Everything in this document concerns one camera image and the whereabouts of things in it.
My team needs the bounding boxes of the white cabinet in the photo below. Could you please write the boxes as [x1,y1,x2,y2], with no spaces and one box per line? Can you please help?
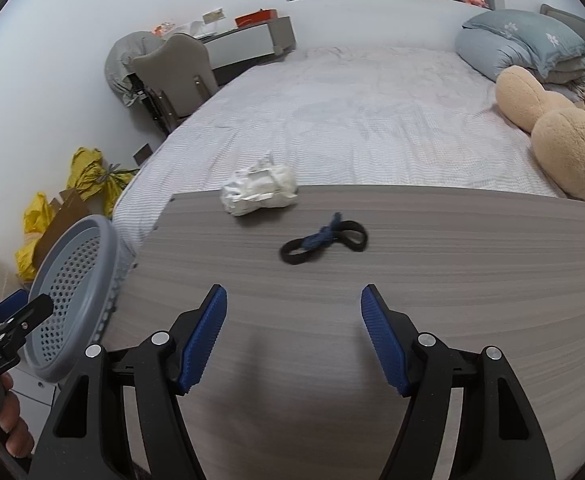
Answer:
[10,365,58,426]

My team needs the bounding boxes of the bed with grey sheet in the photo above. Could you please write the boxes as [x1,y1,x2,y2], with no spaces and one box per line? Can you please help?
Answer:
[112,45,585,261]

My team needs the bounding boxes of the yellow plastic bag with knot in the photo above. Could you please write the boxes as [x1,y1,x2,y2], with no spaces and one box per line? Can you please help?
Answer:
[67,147,138,218]

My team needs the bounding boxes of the white and orange plastic bag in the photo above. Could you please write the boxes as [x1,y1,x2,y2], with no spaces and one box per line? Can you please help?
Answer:
[152,20,203,38]

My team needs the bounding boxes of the brown cardboard piece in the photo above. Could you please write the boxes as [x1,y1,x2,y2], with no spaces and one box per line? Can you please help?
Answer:
[32,187,90,271]

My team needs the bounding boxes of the grey padded headboard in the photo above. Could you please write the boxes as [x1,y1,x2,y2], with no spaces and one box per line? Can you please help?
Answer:
[540,4,585,48]

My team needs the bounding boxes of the large beige plush bear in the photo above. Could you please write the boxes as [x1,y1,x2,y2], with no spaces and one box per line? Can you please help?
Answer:
[495,65,585,201]

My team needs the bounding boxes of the crumpled white paper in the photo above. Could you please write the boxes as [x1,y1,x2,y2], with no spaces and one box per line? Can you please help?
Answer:
[220,157,299,217]

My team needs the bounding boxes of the person's left hand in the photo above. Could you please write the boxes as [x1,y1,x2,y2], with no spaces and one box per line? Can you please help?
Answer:
[0,375,36,459]

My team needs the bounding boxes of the light blue floral pillow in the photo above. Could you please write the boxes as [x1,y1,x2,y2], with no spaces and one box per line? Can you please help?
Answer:
[463,9,585,73]

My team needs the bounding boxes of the grey and white desk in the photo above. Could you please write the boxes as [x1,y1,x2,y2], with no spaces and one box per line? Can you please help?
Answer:
[203,16,296,86]

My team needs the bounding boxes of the beige upholstered chair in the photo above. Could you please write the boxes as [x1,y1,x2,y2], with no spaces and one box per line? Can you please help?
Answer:
[131,34,220,133]

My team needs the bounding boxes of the grey cloth bag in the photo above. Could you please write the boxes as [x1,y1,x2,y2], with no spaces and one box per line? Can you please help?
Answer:
[105,31,166,108]

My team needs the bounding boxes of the black and blue hair tie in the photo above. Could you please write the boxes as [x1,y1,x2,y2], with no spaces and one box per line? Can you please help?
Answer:
[278,212,369,266]

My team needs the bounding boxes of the plain light blue pillow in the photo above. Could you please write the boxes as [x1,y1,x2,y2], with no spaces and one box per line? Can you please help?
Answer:
[455,27,543,78]

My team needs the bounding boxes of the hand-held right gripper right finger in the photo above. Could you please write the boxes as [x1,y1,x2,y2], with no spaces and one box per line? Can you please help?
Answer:
[361,284,558,480]

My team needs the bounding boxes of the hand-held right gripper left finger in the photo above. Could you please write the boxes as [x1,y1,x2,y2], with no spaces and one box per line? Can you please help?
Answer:
[26,284,228,480]

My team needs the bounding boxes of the grey perforated plastic basket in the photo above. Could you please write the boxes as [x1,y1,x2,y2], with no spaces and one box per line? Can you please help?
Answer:
[24,214,138,383]

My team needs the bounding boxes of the red box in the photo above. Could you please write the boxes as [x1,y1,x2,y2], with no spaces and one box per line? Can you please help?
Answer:
[235,8,278,27]

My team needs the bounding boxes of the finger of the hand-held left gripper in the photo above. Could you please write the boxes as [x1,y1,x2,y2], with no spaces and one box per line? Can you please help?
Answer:
[0,289,30,333]
[0,294,54,346]

